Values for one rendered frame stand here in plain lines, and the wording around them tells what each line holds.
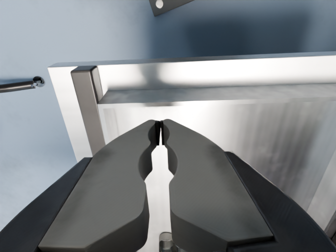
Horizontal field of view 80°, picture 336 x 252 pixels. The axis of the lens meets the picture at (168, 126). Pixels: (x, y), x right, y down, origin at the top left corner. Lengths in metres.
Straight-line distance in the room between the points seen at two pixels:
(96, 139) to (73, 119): 0.04
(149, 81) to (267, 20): 1.02
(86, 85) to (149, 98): 0.06
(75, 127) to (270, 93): 0.20
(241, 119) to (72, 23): 1.02
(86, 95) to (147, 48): 0.90
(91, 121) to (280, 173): 0.23
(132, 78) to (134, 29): 0.89
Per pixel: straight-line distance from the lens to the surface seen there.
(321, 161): 0.31
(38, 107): 1.37
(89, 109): 0.20
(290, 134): 0.27
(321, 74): 0.25
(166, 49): 1.08
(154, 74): 0.20
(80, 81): 0.19
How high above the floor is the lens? 1.07
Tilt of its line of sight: 61 degrees down
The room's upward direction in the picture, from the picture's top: 177 degrees clockwise
